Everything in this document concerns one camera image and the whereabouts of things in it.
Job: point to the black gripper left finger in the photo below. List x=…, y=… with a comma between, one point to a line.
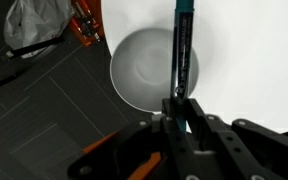
x=144, y=150

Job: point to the orange black clamp set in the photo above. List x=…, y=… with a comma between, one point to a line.
x=87, y=25

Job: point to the white round bowl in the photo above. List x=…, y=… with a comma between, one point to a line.
x=144, y=70

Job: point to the black stand leg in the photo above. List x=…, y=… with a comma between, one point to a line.
x=27, y=50

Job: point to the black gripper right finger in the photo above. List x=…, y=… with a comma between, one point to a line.
x=244, y=150

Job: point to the teal black marker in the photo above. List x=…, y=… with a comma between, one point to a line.
x=183, y=50

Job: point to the white plastic bag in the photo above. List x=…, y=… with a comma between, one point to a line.
x=34, y=23

